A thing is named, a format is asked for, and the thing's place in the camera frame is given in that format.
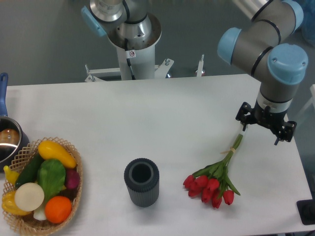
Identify red tulip bouquet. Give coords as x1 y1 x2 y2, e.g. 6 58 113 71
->
183 132 244 208

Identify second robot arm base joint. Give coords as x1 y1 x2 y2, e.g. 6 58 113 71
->
81 0 149 37

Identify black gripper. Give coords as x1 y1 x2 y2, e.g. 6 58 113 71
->
236 102 297 145

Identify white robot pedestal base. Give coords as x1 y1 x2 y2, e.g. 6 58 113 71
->
84 12 206 83

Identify blue handled saucepan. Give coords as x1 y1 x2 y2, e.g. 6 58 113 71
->
0 73 29 173

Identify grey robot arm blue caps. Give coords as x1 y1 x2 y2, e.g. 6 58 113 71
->
217 0 308 142

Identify orange fruit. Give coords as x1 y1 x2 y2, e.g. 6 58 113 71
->
44 196 72 224

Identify yellow banana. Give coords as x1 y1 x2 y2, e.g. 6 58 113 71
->
3 166 20 185

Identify yellow bell pepper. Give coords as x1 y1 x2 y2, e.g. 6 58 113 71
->
1 191 31 216

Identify purple radish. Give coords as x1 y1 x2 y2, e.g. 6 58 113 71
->
64 169 80 189

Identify black device at table edge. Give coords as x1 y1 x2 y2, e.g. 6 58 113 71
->
296 199 315 225

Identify woven wicker basket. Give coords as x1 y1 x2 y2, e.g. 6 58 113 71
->
2 137 83 236

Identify dark green cucumber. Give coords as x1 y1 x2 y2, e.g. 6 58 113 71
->
15 153 44 189

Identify white round onion slice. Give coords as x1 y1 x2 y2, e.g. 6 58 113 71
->
14 182 44 211

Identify dark grey ribbed vase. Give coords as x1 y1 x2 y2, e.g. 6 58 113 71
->
124 158 159 207

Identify green lettuce leaf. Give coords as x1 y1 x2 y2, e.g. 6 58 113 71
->
37 159 66 204

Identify yellow squash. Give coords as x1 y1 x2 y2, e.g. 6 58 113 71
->
38 140 77 169

